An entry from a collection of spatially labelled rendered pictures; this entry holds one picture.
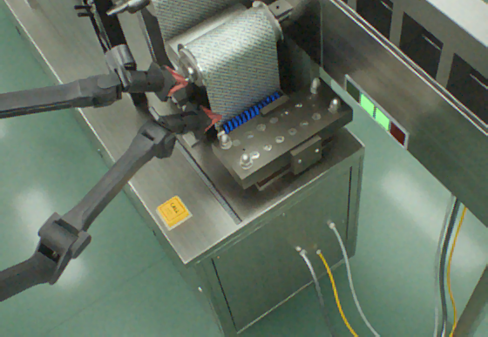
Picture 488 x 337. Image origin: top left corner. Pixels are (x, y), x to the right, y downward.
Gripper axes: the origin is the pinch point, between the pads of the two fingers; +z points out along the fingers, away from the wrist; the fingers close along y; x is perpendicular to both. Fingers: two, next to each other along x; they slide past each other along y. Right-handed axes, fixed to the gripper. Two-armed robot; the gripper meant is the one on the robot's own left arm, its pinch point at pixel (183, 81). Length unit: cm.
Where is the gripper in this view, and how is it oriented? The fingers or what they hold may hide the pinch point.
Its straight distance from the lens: 182.0
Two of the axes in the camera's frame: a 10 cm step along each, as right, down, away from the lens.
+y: 5.7, 6.6, -4.9
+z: 7.0, -0.7, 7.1
